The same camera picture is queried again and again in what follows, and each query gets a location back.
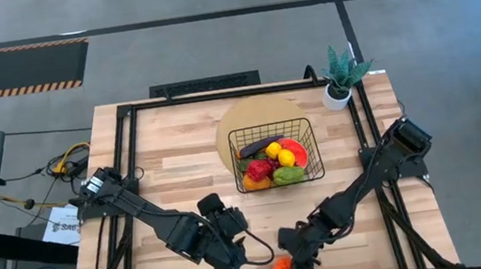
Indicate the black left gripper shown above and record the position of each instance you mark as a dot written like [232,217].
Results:
[214,239]

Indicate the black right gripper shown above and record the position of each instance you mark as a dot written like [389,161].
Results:
[309,245]

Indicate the red bell pepper toy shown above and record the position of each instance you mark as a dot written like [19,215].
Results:
[258,170]

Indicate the dark green leafy vegetable toy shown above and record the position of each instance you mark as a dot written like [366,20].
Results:
[245,166]

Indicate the purple eggplant toy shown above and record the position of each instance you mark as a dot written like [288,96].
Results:
[260,146]

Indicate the yellow lemon toy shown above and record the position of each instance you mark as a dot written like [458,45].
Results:
[286,158]

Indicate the red watermelon slice toy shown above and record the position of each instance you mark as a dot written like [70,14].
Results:
[300,152]

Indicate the round woven table mat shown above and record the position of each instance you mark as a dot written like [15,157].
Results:
[256,109]

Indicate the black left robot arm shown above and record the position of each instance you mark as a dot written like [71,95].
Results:
[154,218]

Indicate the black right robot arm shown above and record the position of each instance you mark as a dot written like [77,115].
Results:
[366,183]

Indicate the black floor vent grille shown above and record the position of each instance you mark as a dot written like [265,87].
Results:
[204,84]

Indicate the white printed paper sheet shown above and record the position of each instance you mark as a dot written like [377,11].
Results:
[63,227]

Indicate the potted plant in white pot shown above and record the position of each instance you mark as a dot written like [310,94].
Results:
[339,81]

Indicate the black hazard-striped floor mat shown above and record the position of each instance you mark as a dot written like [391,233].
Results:
[7,71]

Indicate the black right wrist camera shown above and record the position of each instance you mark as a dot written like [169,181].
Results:
[289,239]

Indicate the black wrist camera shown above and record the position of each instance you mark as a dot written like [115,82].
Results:
[289,239]
[211,204]

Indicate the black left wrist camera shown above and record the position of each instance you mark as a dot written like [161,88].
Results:
[211,204]

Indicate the black aluminium table frame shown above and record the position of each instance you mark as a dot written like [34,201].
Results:
[217,96]

